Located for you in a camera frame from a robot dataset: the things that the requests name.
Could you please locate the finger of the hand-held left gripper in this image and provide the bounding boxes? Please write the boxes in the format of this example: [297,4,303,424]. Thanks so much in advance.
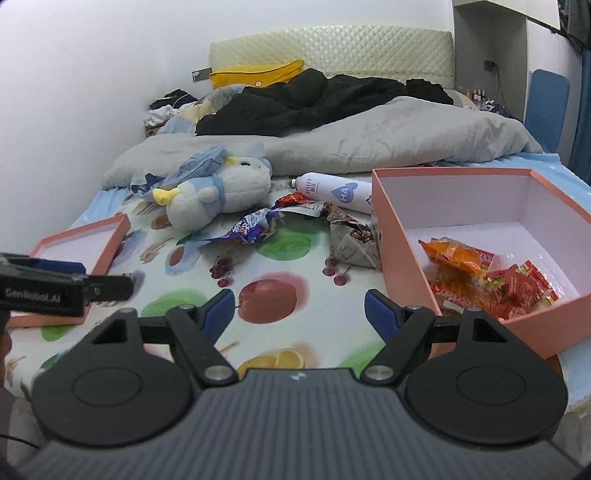
[83,274,136,306]
[0,252,88,277]

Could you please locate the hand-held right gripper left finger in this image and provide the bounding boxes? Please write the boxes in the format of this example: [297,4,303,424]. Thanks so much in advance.
[81,288,239,387]

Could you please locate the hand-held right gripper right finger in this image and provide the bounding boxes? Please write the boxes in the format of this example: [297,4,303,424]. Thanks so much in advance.
[361,288,514,387]

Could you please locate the silver nut snack packet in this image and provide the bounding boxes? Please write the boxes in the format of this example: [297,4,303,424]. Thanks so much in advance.
[329,219,383,271]

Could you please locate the blue purple snack packet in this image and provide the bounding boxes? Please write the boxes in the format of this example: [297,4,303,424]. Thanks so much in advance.
[202,207,288,246]

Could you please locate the dark snack packet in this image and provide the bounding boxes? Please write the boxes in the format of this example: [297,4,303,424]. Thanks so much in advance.
[322,202,362,228]

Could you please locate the pile of snack packets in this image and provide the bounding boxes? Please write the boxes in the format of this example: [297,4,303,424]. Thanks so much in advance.
[417,236,562,322]

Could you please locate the red orange snack packet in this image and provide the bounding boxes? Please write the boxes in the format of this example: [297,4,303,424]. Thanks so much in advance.
[275,192,325,219]

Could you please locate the pink cardboard box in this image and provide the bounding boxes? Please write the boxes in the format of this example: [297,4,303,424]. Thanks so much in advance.
[370,167,591,361]

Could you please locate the pink box lid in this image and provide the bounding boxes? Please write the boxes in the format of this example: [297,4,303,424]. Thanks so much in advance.
[6,213,133,330]

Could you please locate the fruit print bed sheet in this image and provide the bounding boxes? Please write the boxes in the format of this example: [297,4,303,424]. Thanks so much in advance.
[9,175,462,398]

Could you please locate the blue white penguin plush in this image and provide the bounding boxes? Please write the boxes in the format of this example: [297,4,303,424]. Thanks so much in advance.
[154,154,274,232]

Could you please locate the white spray bottle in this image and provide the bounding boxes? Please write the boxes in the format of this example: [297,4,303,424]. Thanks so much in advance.
[288,171,376,214]

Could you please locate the blue plastic bag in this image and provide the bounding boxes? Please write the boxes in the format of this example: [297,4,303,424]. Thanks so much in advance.
[130,145,232,200]

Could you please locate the grey duvet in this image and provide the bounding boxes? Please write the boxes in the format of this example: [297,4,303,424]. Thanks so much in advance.
[100,96,544,191]

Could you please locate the pile of white black clothes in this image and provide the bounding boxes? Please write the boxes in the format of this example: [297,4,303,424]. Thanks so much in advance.
[142,89,200,128]

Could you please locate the light blue star blanket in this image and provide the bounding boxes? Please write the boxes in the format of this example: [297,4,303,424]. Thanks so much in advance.
[431,151,591,186]

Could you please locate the black clothing heap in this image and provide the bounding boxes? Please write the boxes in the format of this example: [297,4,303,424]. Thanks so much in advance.
[195,68,456,138]

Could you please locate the group of small bottles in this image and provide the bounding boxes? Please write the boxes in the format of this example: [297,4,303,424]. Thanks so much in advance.
[463,87,509,114]

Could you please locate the yellow pillow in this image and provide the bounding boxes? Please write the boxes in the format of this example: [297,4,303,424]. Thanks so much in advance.
[209,58,306,89]

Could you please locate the blue chair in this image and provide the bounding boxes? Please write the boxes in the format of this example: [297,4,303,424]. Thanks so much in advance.
[525,69,572,154]

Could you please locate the cream quilted headboard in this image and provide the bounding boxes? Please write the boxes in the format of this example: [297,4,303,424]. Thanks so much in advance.
[209,26,454,89]

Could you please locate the blue curtain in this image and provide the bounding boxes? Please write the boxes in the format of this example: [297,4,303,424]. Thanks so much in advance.
[569,45,591,186]

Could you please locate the grey hanging jacket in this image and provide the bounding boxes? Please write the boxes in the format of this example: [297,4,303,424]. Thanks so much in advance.
[558,0,591,48]

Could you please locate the white wall cabinet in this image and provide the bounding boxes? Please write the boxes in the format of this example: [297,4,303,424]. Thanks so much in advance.
[451,0,563,34]

